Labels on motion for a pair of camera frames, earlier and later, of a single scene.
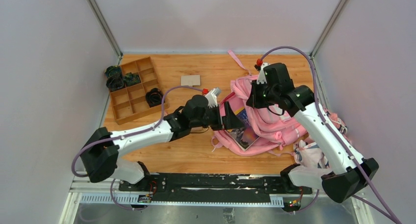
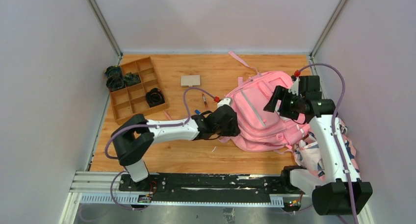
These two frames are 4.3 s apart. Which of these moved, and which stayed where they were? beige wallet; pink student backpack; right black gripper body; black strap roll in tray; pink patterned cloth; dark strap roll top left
Moved: pink student backpack; right black gripper body
Stayed: dark strap roll top left; black strap roll in tray; beige wallet; pink patterned cloth
